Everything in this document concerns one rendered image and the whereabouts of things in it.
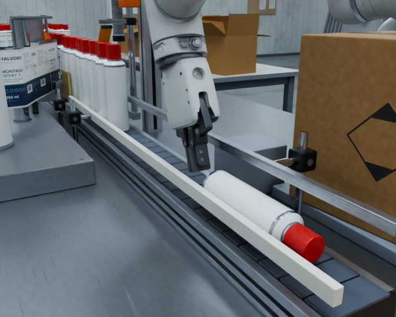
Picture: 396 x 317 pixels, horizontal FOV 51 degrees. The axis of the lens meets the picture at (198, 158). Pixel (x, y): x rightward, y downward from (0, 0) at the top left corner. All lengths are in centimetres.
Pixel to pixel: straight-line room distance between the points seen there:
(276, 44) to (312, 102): 1198
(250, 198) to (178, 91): 21
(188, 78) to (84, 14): 947
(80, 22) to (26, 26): 863
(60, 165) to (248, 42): 212
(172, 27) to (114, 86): 37
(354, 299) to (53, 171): 57
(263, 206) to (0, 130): 62
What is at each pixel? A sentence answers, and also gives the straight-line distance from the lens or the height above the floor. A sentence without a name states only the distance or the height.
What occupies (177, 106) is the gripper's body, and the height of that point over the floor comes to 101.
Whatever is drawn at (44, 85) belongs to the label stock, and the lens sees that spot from 134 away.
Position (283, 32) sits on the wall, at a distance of 1277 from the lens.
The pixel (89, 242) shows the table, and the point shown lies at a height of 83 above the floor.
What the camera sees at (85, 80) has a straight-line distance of 118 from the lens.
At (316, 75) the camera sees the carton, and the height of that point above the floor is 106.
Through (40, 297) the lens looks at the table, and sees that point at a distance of 55.
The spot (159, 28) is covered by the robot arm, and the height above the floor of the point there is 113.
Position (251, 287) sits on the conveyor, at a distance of 50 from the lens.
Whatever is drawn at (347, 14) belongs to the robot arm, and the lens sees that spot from 110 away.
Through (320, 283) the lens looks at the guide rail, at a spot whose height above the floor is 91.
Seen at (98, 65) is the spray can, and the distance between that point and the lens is 103.
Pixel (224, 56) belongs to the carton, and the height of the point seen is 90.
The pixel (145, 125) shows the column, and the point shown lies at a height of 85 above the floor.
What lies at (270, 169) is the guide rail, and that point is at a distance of 56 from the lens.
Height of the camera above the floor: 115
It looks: 19 degrees down
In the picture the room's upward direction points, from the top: straight up
